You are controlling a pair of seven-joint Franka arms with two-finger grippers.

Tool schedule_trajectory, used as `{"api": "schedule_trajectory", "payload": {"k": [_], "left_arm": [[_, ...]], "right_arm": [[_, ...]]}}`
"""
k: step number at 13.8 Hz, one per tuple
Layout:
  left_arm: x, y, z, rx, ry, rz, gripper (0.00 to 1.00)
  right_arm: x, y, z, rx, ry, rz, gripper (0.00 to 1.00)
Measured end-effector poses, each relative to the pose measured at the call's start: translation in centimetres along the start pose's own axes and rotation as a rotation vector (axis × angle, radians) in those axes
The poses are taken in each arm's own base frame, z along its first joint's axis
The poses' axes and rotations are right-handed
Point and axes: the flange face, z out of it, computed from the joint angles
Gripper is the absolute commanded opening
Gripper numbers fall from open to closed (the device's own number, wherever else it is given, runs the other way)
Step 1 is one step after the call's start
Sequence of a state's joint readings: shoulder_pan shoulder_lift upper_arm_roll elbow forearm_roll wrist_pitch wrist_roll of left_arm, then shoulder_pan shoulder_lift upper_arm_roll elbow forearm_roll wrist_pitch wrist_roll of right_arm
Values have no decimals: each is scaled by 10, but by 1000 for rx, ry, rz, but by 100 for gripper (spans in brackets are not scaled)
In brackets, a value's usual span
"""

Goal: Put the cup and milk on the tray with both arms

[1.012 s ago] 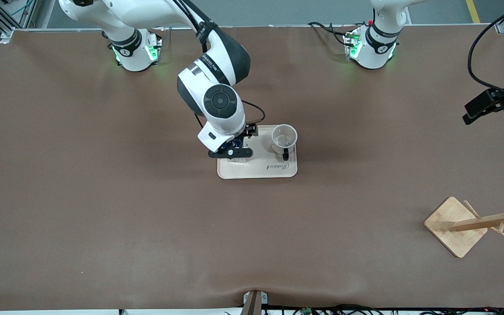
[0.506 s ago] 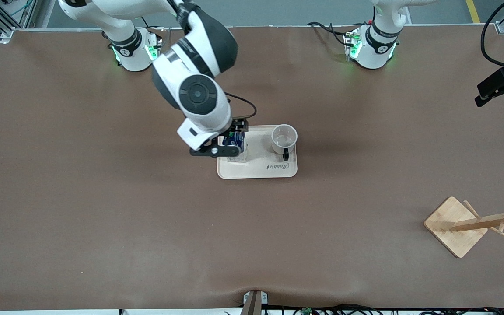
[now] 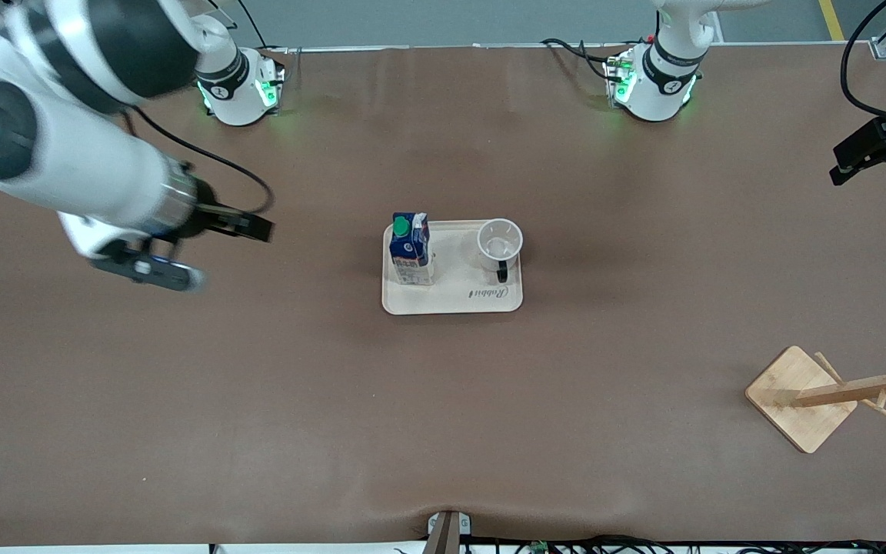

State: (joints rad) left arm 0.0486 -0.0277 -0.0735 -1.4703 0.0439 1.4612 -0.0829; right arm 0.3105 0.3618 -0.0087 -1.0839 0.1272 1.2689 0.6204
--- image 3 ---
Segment blue milk carton green cap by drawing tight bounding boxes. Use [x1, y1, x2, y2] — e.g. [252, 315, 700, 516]
[389, 212, 436, 286]

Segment white smiley cup black handle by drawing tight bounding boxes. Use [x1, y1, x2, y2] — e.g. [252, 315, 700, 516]
[477, 219, 525, 282]

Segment cream plastic tray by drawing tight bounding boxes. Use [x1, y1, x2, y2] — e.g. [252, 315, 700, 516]
[381, 219, 525, 316]

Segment wooden cup rack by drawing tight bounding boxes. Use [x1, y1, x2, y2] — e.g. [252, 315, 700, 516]
[744, 329, 886, 455]

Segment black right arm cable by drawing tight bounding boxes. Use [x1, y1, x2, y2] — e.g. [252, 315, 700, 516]
[126, 108, 275, 218]

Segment black right base cable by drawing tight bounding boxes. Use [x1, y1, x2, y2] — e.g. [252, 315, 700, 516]
[239, 0, 290, 55]

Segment black left base cables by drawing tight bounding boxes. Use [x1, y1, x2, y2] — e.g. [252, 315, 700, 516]
[541, 37, 622, 82]

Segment grey metal camera bracket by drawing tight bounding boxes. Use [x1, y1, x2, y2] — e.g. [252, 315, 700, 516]
[426, 510, 472, 554]

